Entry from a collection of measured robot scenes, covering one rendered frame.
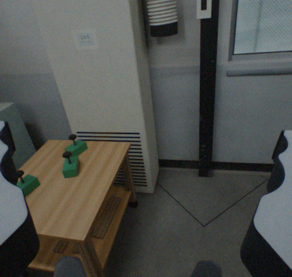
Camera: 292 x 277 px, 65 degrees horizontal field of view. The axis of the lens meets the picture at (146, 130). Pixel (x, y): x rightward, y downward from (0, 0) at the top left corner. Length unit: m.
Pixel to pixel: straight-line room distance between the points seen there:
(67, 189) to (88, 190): 0.11
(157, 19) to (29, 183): 1.04
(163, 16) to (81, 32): 0.43
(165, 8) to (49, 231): 1.15
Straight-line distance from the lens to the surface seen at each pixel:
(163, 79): 1.59
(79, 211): 1.08
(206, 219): 1.65
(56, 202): 1.16
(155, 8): 1.33
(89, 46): 1.34
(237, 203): 1.76
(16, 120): 1.98
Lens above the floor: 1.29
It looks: 31 degrees down
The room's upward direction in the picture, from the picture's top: 7 degrees counter-clockwise
